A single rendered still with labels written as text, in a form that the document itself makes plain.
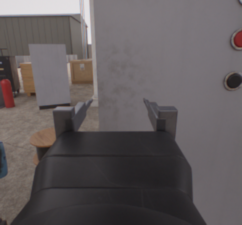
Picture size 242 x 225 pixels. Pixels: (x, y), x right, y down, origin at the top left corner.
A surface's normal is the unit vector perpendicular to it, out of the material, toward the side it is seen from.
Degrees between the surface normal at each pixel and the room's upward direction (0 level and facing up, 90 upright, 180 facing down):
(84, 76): 90
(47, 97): 90
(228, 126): 90
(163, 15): 90
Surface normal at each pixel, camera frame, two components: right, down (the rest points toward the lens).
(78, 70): 0.09, 0.29
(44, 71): 0.34, 0.26
